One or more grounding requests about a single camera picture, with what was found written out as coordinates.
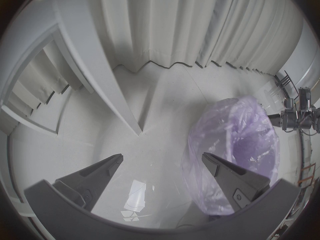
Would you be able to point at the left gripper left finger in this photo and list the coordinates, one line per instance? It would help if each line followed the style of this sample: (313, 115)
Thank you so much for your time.
(95, 175)

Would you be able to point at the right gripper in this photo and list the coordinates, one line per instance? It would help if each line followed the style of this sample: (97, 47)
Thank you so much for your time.
(290, 121)

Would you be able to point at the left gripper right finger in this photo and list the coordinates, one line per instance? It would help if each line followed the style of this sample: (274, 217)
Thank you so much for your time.
(232, 177)

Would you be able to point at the purple plastic bag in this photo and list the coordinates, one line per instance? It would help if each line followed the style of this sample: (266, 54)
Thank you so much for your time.
(212, 134)

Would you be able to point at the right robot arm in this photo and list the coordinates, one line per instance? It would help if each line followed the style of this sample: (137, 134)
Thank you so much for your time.
(316, 120)

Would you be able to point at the black chair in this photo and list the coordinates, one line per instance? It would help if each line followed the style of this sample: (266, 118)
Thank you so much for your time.
(285, 81)

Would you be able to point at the white curtain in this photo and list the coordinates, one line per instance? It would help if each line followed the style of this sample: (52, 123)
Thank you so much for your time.
(175, 21)

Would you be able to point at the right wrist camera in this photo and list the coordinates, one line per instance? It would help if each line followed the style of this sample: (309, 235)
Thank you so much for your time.
(305, 97)

